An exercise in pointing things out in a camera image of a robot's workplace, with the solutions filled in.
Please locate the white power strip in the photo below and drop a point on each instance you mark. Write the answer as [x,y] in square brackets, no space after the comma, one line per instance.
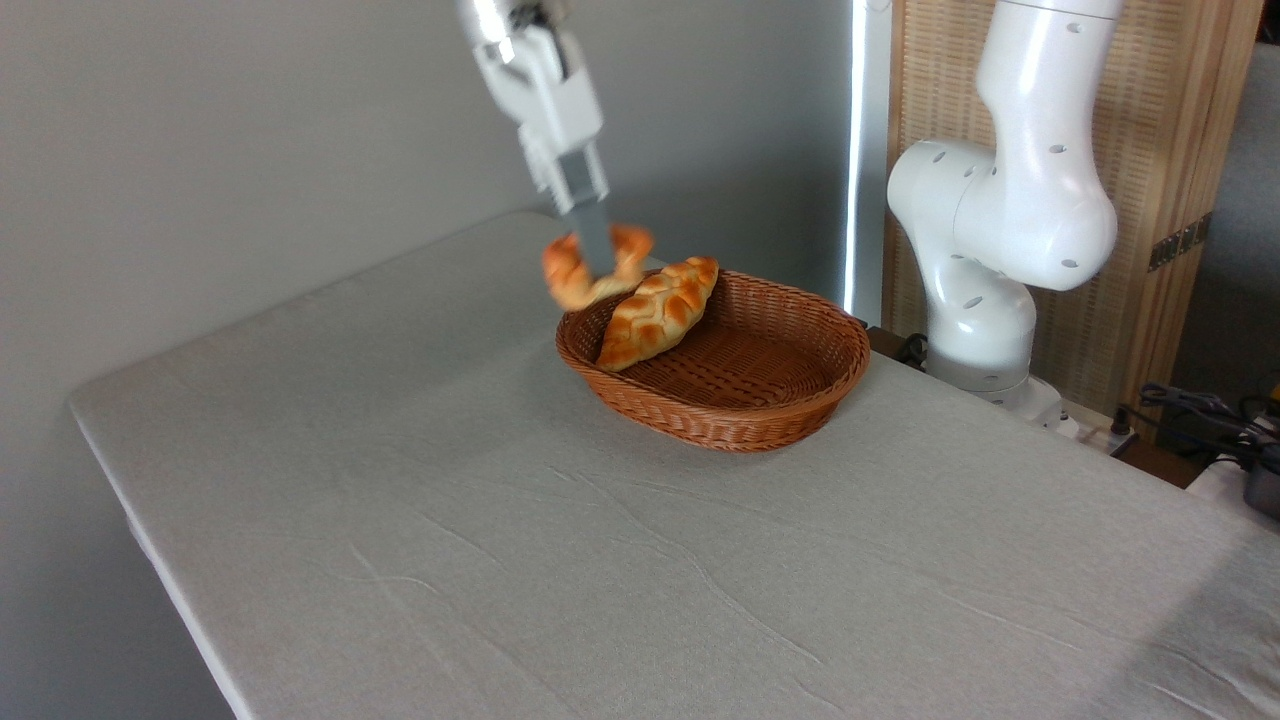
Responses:
[1090,428]

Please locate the light grey tablecloth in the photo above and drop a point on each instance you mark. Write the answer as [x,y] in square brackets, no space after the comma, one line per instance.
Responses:
[700,560]

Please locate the white vertical pole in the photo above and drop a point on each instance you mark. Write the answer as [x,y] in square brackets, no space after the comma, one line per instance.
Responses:
[866,150]

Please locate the round muffin-shaped bread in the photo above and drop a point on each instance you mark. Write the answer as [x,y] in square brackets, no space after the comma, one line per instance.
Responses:
[568,275]

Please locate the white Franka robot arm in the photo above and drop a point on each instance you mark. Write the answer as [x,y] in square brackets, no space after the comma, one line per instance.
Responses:
[1010,200]

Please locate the long braided bread loaf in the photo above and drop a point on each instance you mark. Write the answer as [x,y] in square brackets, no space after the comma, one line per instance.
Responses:
[655,312]

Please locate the brown woven wicker basket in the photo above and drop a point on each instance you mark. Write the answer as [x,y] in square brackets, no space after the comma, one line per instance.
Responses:
[760,390]

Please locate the dark metal screen hinge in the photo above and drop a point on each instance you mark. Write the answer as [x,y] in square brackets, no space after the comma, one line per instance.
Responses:
[1180,241]

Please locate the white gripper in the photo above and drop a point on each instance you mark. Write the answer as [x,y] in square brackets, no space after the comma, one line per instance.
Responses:
[545,95]

